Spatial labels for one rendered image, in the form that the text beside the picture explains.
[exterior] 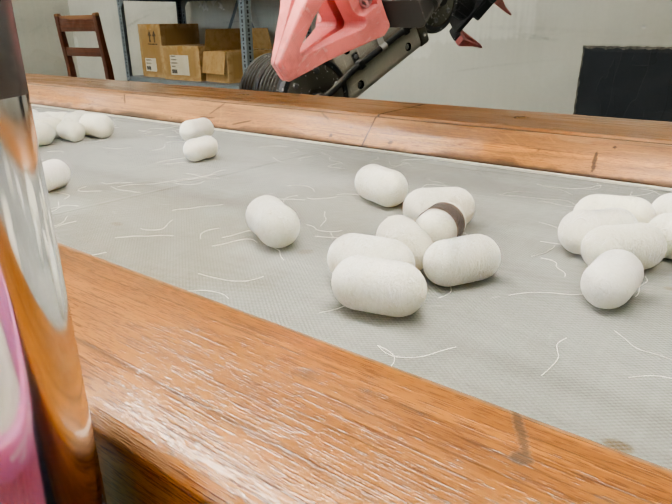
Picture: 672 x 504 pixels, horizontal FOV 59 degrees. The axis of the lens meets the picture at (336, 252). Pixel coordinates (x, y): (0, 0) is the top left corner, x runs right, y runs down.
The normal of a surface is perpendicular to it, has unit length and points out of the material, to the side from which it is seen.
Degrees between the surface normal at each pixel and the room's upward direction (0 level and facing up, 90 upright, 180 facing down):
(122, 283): 0
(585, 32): 91
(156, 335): 0
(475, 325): 0
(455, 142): 45
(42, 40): 90
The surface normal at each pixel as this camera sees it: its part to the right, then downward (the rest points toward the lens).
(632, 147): -0.43, -0.45
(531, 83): -0.68, 0.27
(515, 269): -0.01, -0.93
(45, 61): 0.73, 0.23
